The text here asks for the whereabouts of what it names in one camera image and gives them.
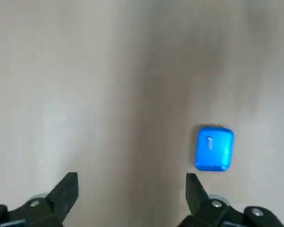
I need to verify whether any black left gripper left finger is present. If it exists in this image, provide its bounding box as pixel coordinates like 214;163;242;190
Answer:
0;172;79;227

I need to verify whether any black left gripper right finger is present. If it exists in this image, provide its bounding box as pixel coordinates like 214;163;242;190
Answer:
177;173;284;227

